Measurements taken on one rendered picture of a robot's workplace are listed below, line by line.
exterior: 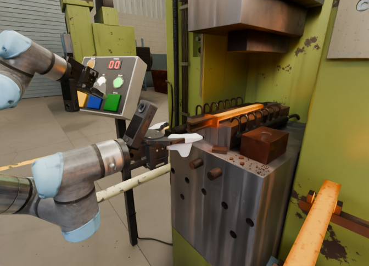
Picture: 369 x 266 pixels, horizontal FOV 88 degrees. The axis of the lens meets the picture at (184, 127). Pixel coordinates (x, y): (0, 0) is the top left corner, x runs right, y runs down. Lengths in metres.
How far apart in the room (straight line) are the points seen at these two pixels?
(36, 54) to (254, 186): 0.67
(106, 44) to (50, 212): 4.88
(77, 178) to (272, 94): 0.90
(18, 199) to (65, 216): 0.10
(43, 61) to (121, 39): 4.68
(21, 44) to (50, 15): 7.79
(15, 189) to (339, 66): 0.76
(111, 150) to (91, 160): 0.04
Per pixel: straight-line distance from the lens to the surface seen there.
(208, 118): 0.60
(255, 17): 0.63
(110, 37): 5.26
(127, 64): 0.94
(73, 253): 1.66
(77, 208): 0.45
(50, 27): 8.39
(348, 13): 0.60
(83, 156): 0.42
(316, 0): 0.87
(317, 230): 0.40
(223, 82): 0.95
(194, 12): 0.69
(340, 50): 0.60
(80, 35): 5.26
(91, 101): 0.99
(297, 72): 1.00
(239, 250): 0.70
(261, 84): 1.07
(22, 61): 0.68
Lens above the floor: 1.18
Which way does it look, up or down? 19 degrees down
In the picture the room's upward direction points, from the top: straight up
